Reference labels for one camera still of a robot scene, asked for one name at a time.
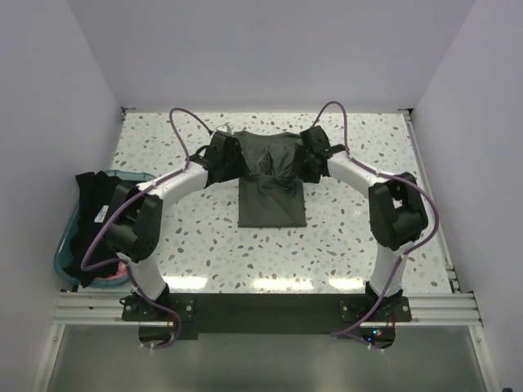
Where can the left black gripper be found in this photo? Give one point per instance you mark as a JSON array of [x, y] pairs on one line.
[[240, 169]]

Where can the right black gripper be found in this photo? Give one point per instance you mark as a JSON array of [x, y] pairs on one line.
[[307, 178]]

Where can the dark grey t shirt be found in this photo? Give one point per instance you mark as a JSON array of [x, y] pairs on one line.
[[271, 194]]

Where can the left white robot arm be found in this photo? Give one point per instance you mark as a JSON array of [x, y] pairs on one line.
[[133, 224]]

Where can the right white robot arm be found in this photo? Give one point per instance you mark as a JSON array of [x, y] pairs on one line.
[[397, 215]]

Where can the black t shirt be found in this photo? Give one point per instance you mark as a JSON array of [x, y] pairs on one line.
[[95, 192]]

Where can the pink t shirt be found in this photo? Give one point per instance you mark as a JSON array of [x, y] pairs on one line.
[[119, 276]]

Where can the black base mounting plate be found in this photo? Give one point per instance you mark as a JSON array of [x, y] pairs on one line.
[[186, 316]]

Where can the teal plastic laundry basket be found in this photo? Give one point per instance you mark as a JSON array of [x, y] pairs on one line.
[[63, 254]]

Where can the aluminium rail frame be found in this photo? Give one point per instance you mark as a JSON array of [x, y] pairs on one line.
[[278, 337]]

